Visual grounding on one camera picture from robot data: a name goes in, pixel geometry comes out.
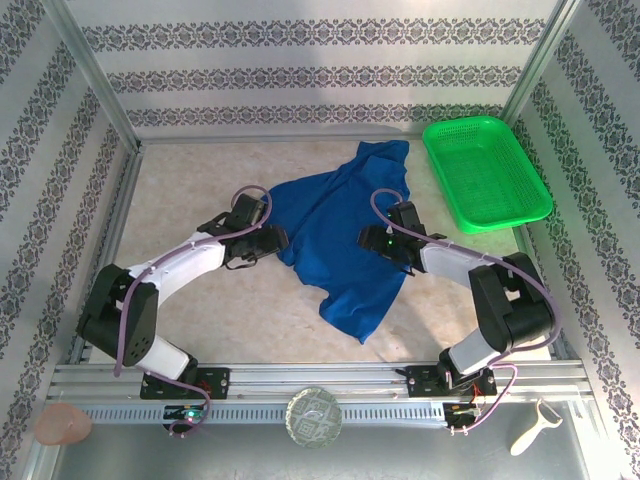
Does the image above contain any blue printed t-shirt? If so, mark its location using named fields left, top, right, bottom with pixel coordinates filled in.
left=268, top=139, right=412, bottom=346

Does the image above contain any green plastic basket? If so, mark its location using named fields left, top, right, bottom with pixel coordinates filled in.
left=422, top=115, right=555, bottom=235

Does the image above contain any small circuit board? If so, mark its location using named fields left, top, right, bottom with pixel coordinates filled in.
left=443, top=401, right=485, bottom=432
left=163, top=404, right=207, bottom=425

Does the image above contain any round patterned glass dish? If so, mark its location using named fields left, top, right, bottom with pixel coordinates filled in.
left=284, top=387, right=344, bottom=450

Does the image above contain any white peeler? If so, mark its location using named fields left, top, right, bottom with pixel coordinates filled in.
left=509, top=398, right=564, bottom=456

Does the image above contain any pink stone-like object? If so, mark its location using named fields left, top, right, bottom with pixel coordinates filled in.
left=33, top=403, right=94, bottom=446

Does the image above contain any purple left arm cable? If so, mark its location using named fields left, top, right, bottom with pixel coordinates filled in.
left=113, top=184, right=274, bottom=440

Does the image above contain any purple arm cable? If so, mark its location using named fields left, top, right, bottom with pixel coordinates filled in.
left=369, top=188, right=564, bottom=436
left=113, top=184, right=274, bottom=440

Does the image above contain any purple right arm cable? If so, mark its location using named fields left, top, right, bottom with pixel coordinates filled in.
left=369, top=188, right=564, bottom=436

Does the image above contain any aluminium frame rail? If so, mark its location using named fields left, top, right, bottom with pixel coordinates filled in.
left=69, top=144, right=144, bottom=364
left=135, top=131, right=426, bottom=147
left=514, top=227, right=581, bottom=361

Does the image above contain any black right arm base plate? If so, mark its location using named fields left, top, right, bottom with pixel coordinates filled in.
left=397, top=364, right=499, bottom=400

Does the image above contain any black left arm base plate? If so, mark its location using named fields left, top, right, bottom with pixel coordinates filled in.
left=139, top=366, right=231, bottom=401

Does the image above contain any wide aluminium mounting rail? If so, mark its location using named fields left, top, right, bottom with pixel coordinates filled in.
left=47, top=362, right=596, bottom=401

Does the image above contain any grey slotted cable duct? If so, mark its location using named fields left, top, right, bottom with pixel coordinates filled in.
left=79, top=402, right=446, bottom=426

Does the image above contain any aluminium frame post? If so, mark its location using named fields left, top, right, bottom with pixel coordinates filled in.
left=499, top=0, right=586, bottom=121
left=42, top=0, right=144, bottom=151

